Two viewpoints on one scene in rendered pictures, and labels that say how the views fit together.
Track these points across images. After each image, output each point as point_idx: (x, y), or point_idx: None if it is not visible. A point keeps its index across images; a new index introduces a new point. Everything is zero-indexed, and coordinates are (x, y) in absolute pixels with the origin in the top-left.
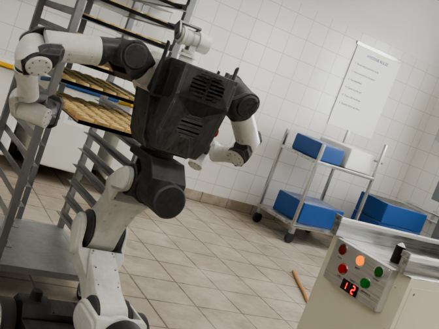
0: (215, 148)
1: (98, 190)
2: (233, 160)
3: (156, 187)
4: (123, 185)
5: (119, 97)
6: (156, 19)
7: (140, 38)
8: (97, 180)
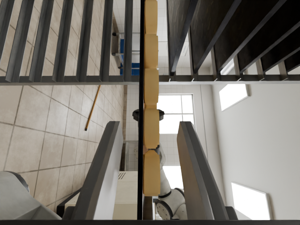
0: (160, 172)
1: (59, 34)
2: (160, 211)
3: None
4: None
5: (179, 55)
6: (284, 60)
7: (264, 52)
8: (69, 16)
